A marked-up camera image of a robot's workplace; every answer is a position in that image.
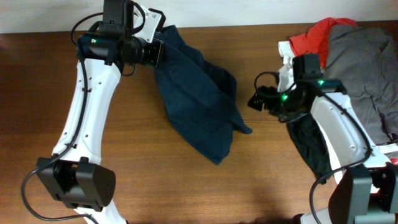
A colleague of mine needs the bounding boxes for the dark blue shorts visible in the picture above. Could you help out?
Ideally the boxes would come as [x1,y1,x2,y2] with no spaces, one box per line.
[154,26,252,165]

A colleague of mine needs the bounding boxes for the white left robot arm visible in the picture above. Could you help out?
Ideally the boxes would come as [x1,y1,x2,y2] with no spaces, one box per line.
[37,34,165,223]

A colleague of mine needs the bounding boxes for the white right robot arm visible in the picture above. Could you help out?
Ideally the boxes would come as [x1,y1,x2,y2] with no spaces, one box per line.
[250,79,397,224]

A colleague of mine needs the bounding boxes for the white garment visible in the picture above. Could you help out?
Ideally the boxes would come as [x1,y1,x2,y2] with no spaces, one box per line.
[277,41,295,92]

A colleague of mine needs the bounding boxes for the black garment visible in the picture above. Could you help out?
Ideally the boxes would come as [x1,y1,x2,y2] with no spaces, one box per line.
[287,114,332,179]

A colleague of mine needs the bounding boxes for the red garment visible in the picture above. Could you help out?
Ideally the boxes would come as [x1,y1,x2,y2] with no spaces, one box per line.
[289,17,357,68]

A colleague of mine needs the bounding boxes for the grey garment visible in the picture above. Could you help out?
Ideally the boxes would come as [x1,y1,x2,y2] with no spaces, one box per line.
[324,25,397,144]

